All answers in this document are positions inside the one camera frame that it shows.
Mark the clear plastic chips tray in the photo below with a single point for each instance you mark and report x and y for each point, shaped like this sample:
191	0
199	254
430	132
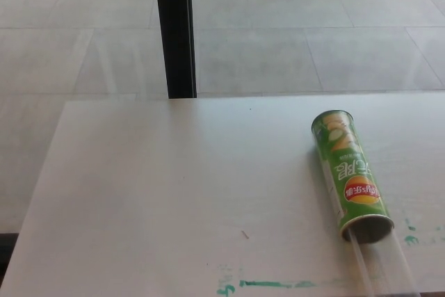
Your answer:
380	265

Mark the black vertical post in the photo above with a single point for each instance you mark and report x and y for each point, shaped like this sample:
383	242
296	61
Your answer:
175	32

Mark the green chips can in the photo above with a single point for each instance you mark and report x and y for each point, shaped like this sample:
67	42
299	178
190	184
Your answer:
347	172

